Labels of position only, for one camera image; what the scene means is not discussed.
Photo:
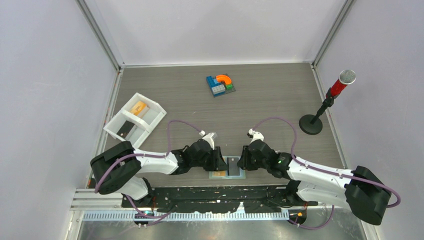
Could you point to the colourful toy block set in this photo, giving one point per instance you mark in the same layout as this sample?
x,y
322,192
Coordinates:
x,y
220,85

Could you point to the red microphone on stand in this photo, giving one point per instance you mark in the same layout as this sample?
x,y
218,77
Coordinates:
x,y
311,124

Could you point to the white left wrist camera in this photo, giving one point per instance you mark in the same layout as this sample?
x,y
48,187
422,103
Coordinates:
x,y
209,138

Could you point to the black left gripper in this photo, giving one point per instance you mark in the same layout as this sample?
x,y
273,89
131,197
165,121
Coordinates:
x,y
217,163

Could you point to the white two-compartment tray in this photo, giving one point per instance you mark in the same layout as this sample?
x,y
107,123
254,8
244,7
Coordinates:
x,y
143,126

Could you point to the black card in tray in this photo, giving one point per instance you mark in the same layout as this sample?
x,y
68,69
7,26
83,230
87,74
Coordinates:
x,y
125,129

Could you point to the orange card stack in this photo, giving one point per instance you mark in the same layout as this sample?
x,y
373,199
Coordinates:
x,y
139,109

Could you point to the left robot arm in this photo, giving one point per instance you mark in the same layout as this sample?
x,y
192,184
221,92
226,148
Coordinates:
x,y
116,169

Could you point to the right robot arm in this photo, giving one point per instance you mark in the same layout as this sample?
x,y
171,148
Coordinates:
x,y
359,191

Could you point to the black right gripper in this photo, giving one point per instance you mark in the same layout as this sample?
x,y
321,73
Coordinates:
x,y
244,163

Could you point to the black credit card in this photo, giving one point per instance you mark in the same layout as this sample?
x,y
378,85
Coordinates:
x,y
233,169

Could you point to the orange card in holder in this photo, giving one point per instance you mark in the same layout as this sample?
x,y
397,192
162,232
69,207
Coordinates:
x,y
219,174

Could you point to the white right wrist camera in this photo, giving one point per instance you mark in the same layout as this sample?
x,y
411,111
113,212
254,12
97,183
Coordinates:
x,y
255,135

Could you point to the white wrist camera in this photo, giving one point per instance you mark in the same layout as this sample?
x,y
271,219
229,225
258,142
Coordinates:
x,y
209,138
255,135

